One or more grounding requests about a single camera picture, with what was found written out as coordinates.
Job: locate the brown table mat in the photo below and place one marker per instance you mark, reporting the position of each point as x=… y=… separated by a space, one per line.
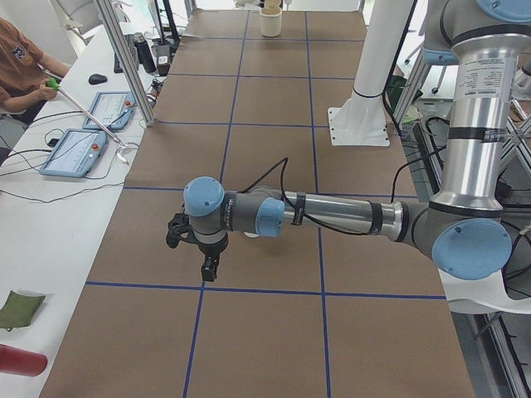
x=200 y=290

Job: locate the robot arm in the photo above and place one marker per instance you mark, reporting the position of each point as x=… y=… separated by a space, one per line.
x=460 y=227

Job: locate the black computer mouse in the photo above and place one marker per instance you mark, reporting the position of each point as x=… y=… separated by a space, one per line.
x=96 y=79

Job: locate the far teach pendant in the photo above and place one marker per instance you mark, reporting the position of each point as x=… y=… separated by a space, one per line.
x=114 y=109

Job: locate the red bottle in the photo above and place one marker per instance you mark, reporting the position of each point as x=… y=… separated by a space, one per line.
x=21 y=362

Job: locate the aluminium frame post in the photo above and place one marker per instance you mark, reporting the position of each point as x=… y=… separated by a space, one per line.
x=114 y=32

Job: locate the teach pendant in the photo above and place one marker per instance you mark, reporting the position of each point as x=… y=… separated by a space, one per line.
x=75 y=154
x=114 y=109

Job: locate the cream lidded bin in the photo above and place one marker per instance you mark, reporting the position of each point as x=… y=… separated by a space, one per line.
x=270 y=17

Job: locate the green pouch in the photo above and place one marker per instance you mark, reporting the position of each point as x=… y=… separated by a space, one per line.
x=19 y=310

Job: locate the seated person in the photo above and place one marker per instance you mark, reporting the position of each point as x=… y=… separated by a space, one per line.
x=24 y=66

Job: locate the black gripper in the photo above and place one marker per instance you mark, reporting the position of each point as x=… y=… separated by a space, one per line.
x=211 y=249

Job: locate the near teach pendant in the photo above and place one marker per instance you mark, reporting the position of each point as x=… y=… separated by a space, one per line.
x=75 y=154

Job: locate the green-handled grabber stick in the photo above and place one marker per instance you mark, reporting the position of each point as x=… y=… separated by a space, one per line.
x=123 y=147

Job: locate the black water bottle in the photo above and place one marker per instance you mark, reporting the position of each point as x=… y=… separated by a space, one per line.
x=144 y=53

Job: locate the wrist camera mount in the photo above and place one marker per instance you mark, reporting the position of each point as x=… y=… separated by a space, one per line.
x=180 y=229

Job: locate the black keyboard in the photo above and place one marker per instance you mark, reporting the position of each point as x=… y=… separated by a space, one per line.
x=125 y=46

